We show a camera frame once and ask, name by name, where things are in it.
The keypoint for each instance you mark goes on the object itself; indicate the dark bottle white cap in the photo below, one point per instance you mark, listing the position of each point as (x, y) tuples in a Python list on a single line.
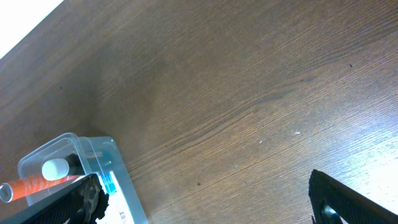
[(59, 168)]

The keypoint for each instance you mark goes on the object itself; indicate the orange tablet tube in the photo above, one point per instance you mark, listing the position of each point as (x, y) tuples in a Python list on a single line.
[(17, 189)]

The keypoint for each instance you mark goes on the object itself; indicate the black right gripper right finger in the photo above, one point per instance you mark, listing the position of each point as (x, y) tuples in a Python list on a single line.
[(334, 202)]

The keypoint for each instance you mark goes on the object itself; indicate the white Panadol box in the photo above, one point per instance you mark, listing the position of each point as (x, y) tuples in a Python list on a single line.
[(117, 211)]

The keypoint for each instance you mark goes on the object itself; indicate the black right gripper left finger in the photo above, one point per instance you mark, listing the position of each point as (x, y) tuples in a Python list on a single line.
[(82, 202)]

